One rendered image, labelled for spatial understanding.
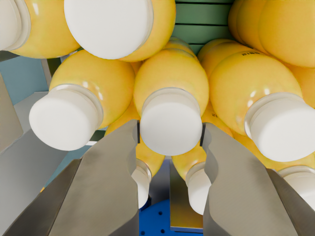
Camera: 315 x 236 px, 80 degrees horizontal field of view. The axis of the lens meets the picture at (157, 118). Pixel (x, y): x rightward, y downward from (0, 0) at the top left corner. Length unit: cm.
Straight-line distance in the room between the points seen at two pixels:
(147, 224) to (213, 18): 32
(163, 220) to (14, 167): 75
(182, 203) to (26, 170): 84
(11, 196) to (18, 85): 85
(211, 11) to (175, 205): 27
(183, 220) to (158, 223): 8
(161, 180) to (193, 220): 14
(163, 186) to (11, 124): 28
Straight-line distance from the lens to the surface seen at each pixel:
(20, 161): 101
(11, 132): 28
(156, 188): 41
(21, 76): 158
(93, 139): 29
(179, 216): 28
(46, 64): 26
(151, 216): 36
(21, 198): 104
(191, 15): 30
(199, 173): 16
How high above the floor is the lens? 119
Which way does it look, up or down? 61 degrees down
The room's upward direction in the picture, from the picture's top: 174 degrees counter-clockwise
